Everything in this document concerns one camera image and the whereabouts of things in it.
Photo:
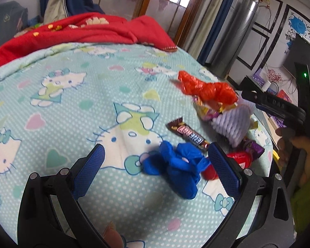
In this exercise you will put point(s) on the person's left hand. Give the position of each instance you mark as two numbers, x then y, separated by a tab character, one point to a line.
112	236

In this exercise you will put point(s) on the purple candy wrapper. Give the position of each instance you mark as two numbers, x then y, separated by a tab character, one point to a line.
253	147

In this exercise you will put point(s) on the person's right forearm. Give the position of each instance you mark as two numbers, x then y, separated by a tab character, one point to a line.
307	201

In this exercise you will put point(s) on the small orange candy wrapper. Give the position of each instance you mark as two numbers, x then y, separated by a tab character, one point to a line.
253	124

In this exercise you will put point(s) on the silver cylindrical air conditioner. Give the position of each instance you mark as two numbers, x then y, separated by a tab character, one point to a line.
235	36

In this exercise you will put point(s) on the white paper roll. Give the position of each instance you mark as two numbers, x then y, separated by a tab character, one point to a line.
267	85

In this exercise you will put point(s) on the purple box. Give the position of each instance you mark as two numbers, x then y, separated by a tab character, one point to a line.
259	77

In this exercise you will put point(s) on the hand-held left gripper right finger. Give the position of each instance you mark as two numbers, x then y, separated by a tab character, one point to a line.
223	170

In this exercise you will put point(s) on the yellow snack packet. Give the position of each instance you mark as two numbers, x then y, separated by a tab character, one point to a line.
206	111

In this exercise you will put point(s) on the cartoon cat printed bedsheet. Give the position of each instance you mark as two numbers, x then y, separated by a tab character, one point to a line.
80	124

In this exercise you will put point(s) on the red twig decoration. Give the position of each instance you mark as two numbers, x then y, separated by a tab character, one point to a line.
273	75

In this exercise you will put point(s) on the brown chocolate bar wrapper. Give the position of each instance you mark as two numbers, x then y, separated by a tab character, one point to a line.
188	133

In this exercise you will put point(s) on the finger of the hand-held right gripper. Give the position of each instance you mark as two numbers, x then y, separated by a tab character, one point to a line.
279	104

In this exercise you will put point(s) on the colourful picture card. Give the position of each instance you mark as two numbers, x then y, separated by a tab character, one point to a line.
284	95

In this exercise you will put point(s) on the white foam fruit net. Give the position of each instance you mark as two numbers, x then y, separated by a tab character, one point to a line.
232	124

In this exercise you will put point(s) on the red snack packet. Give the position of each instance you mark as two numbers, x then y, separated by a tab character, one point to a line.
239	157

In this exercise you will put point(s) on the blue glove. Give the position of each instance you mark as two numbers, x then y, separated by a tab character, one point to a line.
175	168

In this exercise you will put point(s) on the orange plastic bag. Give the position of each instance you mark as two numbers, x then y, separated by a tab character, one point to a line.
206	87

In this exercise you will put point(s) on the navy and beige jacket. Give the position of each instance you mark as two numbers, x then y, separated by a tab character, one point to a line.
77	0

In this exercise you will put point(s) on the beige curtain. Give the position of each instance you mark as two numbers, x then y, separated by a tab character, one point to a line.
204	18

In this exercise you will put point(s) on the red blanket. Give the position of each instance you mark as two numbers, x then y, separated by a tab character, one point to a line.
93	33

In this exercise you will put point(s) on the person's right hand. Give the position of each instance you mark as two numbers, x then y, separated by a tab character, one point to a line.
308	155

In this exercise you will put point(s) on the black flat television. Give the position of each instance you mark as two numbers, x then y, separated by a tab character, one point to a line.
299	54

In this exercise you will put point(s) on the blue curtain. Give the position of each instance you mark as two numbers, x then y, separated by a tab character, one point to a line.
217	23

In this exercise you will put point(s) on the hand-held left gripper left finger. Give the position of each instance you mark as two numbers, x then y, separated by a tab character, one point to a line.
89	170

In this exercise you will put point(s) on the dark television cabinet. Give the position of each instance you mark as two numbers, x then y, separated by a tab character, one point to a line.
249	82

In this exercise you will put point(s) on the grey-blue cushion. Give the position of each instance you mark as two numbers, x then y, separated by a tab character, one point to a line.
7	20

